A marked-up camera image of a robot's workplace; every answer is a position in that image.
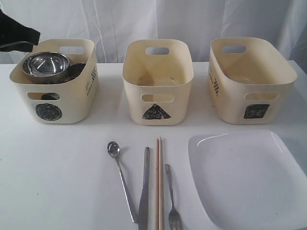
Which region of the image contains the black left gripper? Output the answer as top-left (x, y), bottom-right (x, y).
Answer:
top-left (0, 10), bottom-right (40, 52)

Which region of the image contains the stainless steel bowl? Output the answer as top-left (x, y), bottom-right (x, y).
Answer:
top-left (22, 52), bottom-right (71, 84)

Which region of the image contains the steel mug with handle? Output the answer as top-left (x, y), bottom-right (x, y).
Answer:
top-left (66, 62), bottom-right (86, 81)

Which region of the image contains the long steel spoon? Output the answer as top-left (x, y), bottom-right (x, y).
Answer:
top-left (107, 141), bottom-right (138, 224)

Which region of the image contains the steel table knife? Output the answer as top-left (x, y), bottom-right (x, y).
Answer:
top-left (138, 147), bottom-right (150, 230)

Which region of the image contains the white backdrop curtain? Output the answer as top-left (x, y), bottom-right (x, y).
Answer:
top-left (0, 0), bottom-right (307, 69)

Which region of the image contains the cream bin with triangle mark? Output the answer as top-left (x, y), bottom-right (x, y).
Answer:
top-left (122, 39), bottom-right (194, 126)

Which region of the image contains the cream bin with square mark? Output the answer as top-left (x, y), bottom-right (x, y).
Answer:
top-left (208, 37), bottom-right (297, 124)

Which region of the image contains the steel fork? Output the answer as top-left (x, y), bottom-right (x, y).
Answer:
top-left (165, 164), bottom-right (183, 230)

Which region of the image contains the white square plate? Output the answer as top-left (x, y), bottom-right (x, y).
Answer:
top-left (188, 130), bottom-right (307, 230)

